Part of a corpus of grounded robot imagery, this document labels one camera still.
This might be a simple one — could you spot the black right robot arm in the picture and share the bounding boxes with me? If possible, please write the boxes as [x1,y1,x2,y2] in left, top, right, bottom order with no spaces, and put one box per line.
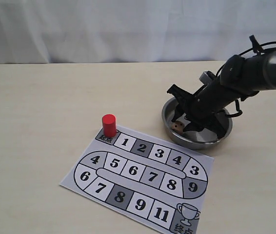
[167,50,276,139]

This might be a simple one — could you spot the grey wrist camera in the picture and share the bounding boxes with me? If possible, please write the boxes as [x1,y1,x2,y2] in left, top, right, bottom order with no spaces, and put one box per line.
[199,71,217,85]

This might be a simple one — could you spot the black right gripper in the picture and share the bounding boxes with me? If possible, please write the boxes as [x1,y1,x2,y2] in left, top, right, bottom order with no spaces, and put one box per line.
[167,77,240,140]

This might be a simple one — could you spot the white backdrop curtain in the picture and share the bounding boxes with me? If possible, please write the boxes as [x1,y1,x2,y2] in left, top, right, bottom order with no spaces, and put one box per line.
[0,0,276,64]

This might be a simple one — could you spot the paper number game board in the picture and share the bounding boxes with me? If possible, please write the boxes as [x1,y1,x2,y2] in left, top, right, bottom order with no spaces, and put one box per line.
[60,126,214,234]

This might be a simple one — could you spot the red cylinder game piece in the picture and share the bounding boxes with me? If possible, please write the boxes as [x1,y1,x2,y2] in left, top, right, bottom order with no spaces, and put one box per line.
[102,114,117,137]

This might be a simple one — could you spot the wooden die black pips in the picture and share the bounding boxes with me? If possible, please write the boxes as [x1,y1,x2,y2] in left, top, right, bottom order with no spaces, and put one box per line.
[171,120,185,135]

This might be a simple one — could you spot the stainless steel bowl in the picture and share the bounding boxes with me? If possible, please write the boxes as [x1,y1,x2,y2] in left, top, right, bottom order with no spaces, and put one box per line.
[161,97,233,150]

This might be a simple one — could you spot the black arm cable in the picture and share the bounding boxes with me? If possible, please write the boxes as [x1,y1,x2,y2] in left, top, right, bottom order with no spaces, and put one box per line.
[216,35,276,117]

